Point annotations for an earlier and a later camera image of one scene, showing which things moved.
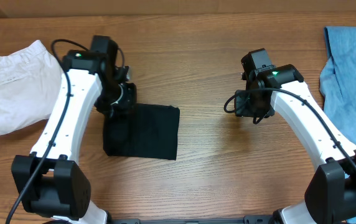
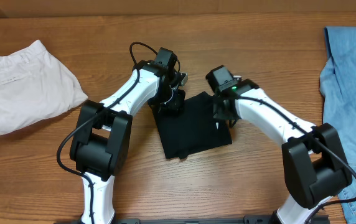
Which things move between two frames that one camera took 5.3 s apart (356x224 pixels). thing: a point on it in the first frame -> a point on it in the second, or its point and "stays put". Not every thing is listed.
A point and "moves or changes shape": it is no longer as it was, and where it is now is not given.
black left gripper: (126, 106) -> (176, 105)
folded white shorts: (18, 90) stays put
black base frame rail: (248, 219) stays put
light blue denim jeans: (348, 87) stays put
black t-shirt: (143, 130) moves or changes shape
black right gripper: (243, 111) -> (217, 111)
